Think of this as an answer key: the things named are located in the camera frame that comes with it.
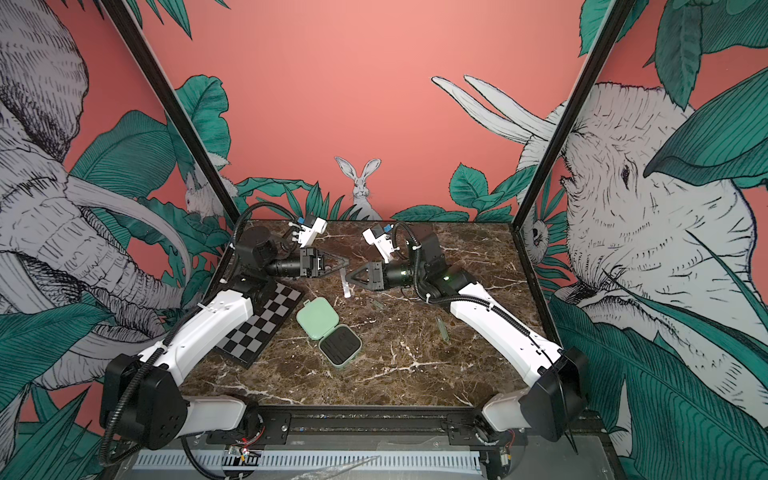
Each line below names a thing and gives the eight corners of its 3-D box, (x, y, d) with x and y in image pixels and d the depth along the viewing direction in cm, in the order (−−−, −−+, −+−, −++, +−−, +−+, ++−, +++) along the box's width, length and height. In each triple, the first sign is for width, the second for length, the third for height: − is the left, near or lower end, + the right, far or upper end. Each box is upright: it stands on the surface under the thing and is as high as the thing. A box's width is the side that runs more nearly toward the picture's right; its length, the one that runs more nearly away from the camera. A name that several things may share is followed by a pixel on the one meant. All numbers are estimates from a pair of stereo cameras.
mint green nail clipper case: (294, 321, 95) (289, 312, 90) (321, 301, 100) (317, 291, 95) (336, 371, 85) (333, 364, 80) (364, 346, 90) (362, 338, 85)
